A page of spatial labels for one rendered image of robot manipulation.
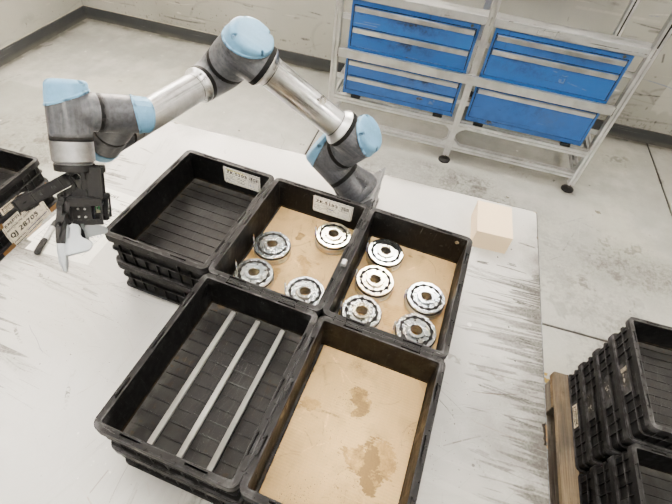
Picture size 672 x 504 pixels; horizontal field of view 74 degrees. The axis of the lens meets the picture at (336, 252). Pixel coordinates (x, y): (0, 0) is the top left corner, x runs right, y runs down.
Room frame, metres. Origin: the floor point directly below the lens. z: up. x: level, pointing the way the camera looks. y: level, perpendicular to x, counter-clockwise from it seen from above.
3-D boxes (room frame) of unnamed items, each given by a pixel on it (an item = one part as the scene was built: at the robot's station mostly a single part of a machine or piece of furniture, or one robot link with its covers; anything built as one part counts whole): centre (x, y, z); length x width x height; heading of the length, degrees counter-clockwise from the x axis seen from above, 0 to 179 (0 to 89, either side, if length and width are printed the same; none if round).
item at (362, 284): (0.74, -0.11, 0.86); 0.10 x 0.10 x 0.01
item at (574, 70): (2.49, -1.04, 0.60); 0.72 x 0.03 x 0.56; 80
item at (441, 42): (2.63, -0.25, 0.60); 0.72 x 0.03 x 0.56; 80
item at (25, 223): (1.16, 1.26, 0.41); 0.31 x 0.02 x 0.16; 170
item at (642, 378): (0.73, -1.14, 0.37); 0.40 x 0.30 x 0.45; 170
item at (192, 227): (0.87, 0.40, 0.87); 0.40 x 0.30 x 0.11; 166
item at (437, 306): (0.71, -0.25, 0.86); 0.10 x 0.10 x 0.01
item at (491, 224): (1.15, -0.53, 0.74); 0.16 x 0.12 x 0.07; 172
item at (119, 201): (0.95, 0.82, 0.70); 0.33 x 0.23 x 0.01; 170
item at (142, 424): (0.41, 0.21, 0.87); 0.40 x 0.30 x 0.11; 166
